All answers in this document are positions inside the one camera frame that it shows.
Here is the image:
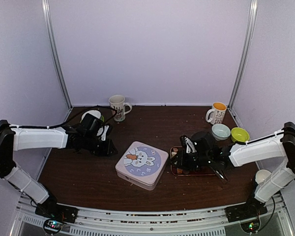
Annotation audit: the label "red chocolate tray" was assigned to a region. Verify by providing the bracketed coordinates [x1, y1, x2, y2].
[170, 146, 215, 177]

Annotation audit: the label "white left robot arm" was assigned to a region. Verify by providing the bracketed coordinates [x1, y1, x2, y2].
[0, 111, 118, 218]

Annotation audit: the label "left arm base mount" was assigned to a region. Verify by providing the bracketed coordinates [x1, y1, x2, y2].
[35, 205, 78, 235]

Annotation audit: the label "light blue bowl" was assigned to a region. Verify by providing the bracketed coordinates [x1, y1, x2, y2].
[211, 123, 231, 141]

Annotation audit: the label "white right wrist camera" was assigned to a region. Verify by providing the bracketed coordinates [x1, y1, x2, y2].
[180, 135, 197, 154]

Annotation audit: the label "metal front rail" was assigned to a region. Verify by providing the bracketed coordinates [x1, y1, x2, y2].
[16, 194, 293, 236]

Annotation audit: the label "metal serving tongs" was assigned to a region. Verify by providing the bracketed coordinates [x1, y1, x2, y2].
[210, 167, 228, 184]

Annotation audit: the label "white divided tin box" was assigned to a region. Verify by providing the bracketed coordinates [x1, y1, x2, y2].
[117, 172, 157, 191]

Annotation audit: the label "white bowl green rim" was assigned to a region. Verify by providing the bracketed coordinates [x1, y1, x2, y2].
[81, 110, 102, 120]

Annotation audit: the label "bunny print tin lid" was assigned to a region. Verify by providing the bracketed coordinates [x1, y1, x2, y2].
[115, 141, 169, 184]

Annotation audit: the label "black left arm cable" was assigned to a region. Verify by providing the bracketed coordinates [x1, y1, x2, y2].
[46, 105, 120, 130]

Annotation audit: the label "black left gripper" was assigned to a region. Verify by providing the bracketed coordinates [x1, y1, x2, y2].
[83, 134, 118, 156]

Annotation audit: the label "white mug yellow inside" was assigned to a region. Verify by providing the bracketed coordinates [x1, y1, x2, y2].
[205, 102, 227, 125]

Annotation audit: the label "lime green bowl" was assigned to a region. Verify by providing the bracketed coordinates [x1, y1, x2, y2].
[231, 127, 250, 144]

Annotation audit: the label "dark bowl white inside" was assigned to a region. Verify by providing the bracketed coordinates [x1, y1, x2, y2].
[253, 169, 272, 185]

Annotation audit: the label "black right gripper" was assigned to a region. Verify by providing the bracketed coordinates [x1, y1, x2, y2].
[168, 149, 211, 171]

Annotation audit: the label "right aluminium frame post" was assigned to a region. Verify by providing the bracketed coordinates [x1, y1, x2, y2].
[228, 0, 258, 111]

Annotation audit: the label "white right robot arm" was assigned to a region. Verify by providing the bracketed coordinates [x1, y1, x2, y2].
[170, 122, 295, 217]

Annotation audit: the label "aluminium frame post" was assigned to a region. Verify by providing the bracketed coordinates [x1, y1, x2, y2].
[228, 0, 258, 111]
[41, 0, 72, 110]

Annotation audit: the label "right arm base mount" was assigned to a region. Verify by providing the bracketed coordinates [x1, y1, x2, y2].
[225, 204, 267, 234]

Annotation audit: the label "beige floral mug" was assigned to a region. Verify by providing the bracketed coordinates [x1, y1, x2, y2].
[109, 95, 132, 122]

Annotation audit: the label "left aluminium frame post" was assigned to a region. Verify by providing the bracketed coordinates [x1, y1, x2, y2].
[41, 0, 72, 110]

